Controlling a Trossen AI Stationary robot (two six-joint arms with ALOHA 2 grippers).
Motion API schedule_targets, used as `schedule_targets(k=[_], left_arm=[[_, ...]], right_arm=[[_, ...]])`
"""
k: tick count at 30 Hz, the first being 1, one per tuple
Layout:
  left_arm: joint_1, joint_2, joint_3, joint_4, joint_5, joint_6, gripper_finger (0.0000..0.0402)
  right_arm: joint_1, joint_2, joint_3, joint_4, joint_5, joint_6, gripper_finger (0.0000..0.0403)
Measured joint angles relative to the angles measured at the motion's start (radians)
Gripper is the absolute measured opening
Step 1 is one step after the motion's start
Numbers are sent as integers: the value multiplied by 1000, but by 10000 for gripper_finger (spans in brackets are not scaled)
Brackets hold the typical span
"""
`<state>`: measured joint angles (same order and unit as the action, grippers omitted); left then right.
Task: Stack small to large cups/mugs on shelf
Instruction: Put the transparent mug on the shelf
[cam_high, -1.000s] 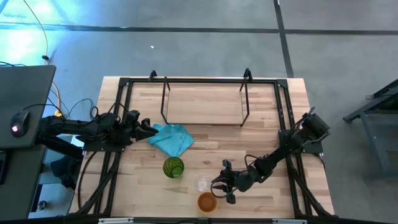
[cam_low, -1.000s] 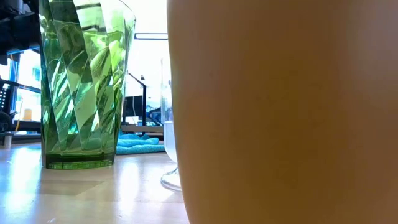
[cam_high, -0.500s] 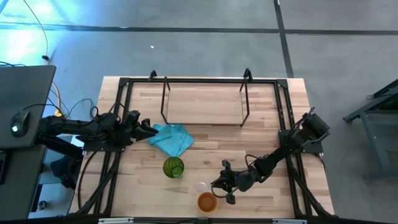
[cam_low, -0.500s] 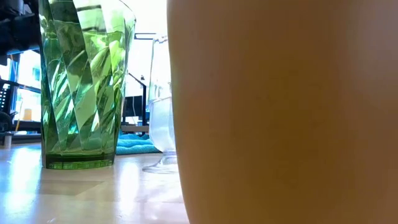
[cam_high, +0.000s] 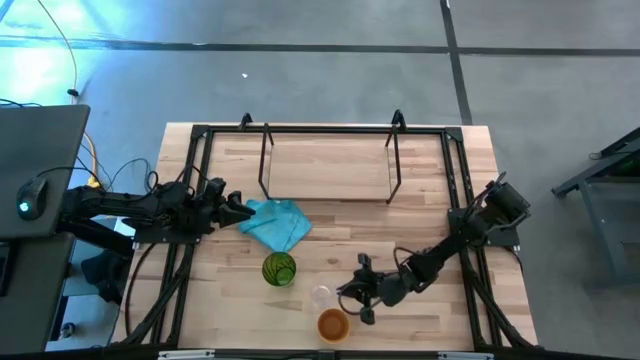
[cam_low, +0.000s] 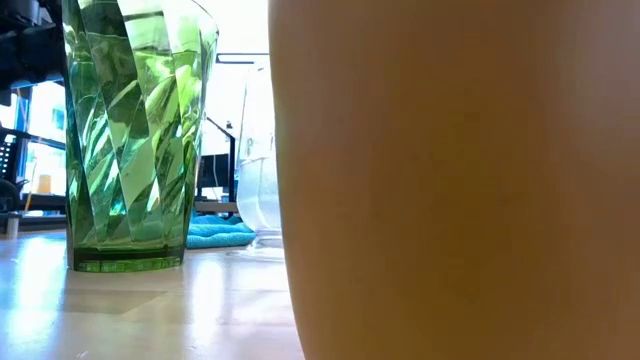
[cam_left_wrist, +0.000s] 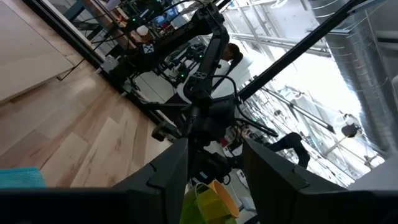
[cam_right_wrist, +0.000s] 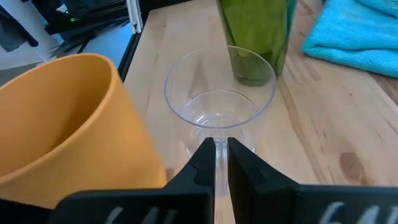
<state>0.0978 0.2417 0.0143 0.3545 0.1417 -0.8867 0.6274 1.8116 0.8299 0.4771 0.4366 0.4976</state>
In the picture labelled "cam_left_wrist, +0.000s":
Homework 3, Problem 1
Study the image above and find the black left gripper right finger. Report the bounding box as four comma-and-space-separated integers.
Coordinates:
242, 139, 374, 224

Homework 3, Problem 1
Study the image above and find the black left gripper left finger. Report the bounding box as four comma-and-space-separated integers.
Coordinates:
113, 138, 189, 224

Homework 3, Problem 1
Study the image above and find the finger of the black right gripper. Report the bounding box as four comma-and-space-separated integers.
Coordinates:
151, 121, 183, 143
266, 132, 311, 169

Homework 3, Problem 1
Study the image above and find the orange plastic cup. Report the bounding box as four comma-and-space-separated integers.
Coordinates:
208, 179, 241, 219

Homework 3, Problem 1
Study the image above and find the green translucent plastic cup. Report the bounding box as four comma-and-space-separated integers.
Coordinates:
179, 182, 238, 224

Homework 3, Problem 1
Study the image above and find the person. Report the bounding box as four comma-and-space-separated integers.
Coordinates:
177, 42, 254, 103

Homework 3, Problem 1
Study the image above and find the desk with grey metal legs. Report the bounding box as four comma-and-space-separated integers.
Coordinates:
63, 0, 156, 52

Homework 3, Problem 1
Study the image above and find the blue microfibre cloth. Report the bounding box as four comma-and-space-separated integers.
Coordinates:
0, 167, 47, 189

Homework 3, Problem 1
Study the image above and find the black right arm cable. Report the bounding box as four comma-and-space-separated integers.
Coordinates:
207, 74, 279, 138

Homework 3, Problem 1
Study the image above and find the black aluminium rig frame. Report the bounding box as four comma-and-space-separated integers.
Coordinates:
21, 0, 371, 147

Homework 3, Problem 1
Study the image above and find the silver ventilation duct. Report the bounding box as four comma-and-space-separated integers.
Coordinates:
307, 0, 398, 158

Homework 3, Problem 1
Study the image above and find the wooden shelf with wire legs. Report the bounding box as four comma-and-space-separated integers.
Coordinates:
0, 0, 94, 103

